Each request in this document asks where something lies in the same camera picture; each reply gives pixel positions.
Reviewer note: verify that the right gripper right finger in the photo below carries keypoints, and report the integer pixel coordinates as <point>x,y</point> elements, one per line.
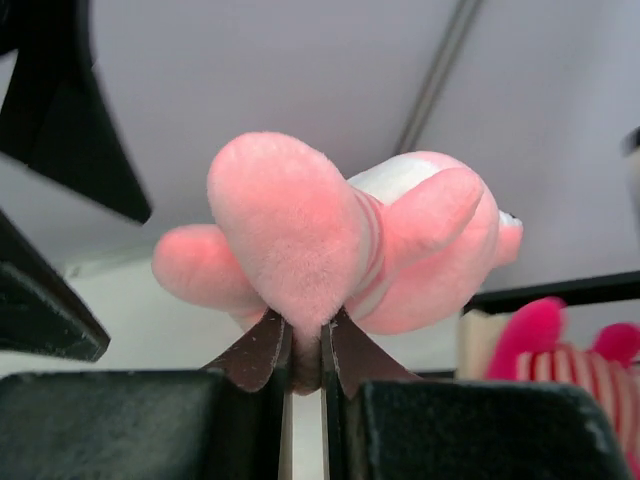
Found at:
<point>383,422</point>

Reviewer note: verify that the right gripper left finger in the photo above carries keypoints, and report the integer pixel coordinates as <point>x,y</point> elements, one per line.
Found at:
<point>230,419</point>

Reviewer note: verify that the pink striped plush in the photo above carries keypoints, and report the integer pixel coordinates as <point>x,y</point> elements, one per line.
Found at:
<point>399,246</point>

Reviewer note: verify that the beige three-tier shelf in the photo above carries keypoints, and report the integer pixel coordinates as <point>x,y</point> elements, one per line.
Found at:
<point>498,329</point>

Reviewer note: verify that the striped magenta plush on shelf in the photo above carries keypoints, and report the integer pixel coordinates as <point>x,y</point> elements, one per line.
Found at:
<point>605,371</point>

